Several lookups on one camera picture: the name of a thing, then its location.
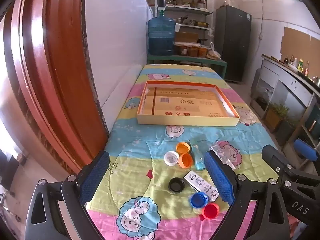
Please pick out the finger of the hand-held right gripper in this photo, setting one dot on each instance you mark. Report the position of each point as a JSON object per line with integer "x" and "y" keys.
{"x": 272, "y": 156}
{"x": 303, "y": 152}

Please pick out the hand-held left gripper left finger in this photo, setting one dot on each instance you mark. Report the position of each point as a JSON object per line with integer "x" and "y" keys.
{"x": 96, "y": 177}

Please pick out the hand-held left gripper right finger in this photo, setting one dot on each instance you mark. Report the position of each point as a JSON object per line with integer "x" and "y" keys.
{"x": 220, "y": 177}

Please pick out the white printed lighter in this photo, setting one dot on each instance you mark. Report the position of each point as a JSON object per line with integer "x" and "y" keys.
{"x": 200, "y": 183}

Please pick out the translucent blue lighter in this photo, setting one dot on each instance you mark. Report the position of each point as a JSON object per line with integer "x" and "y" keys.
{"x": 198, "y": 158}

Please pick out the blue bottle cap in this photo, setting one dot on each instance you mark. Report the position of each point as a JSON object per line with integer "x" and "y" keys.
{"x": 198, "y": 200}

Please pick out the red bottle cap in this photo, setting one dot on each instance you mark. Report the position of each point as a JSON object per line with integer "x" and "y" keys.
{"x": 210, "y": 211}

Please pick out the orange bottle cap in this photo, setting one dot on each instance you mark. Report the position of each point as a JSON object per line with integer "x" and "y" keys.
{"x": 185, "y": 160}
{"x": 183, "y": 148}

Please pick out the black bottle cap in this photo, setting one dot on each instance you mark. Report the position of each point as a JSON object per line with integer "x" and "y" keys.
{"x": 176, "y": 185}

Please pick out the white bottle cap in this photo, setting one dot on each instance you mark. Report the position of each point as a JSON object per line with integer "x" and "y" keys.
{"x": 171, "y": 158}

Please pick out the shallow orange-rimmed cardboard box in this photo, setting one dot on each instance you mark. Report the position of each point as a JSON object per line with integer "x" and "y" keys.
{"x": 175, "y": 105}

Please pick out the dark green appliance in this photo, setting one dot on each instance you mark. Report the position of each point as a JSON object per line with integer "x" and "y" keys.
{"x": 314, "y": 122}

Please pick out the potted green plant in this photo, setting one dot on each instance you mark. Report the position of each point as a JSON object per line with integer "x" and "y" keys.
{"x": 277, "y": 112}

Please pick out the cartoon printed blanket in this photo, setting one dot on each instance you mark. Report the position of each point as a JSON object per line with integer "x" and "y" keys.
{"x": 140, "y": 160}

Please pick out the metal mug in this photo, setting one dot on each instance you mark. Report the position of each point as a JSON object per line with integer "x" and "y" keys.
{"x": 316, "y": 80}

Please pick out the grey kitchen counter cabinet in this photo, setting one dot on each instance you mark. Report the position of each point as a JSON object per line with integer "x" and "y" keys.
{"x": 287, "y": 80}

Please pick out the row of condiment bottles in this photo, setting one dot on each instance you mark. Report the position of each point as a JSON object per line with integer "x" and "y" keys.
{"x": 297, "y": 65}

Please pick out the plastic bag of bread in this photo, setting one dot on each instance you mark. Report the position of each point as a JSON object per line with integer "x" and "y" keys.
{"x": 213, "y": 54}

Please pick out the dark grey refrigerator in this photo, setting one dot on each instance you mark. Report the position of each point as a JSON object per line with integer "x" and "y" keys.
{"x": 232, "y": 42}

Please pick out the green low table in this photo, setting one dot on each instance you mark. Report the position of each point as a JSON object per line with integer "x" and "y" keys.
{"x": 185, "y": 59}

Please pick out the orange food jar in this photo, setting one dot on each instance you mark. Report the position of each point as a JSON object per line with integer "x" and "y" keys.
{"x": 181, "y": 50}
{"x": 193, "y": 51}
{"x": 202, "y": 52}

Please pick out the black frying pan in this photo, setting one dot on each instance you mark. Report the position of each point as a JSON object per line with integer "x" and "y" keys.
{"x": 202, "y": 40}

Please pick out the brown cardboard box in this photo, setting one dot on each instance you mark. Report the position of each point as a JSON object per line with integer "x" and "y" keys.
{"x": 186, "y": 37}

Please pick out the golden metal bowl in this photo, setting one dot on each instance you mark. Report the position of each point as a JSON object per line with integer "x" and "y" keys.
{"x": 203, "y": 24}

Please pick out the blue water jug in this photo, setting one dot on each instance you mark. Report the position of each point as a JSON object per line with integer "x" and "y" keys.
{"x": 161, "y": 35}

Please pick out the glass jar with red lid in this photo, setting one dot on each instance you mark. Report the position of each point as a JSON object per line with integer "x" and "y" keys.
{"x": 226, "y": 1}

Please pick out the pale green shelf rack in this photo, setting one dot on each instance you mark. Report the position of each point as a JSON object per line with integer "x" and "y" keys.
{"x": 185, "y": 11}

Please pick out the water jug hand pump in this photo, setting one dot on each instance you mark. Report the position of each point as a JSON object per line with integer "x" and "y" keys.
{"x": 161, "y": 3}

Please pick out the cardboard wall sheet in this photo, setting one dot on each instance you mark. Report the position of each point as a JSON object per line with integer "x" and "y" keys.
{"x": 315, "y": 51}
{"x": 295, "y": 42}

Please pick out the red-brown wooden door frame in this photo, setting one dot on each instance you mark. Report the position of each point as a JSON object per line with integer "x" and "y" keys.
{"x": 50, "y": 67}

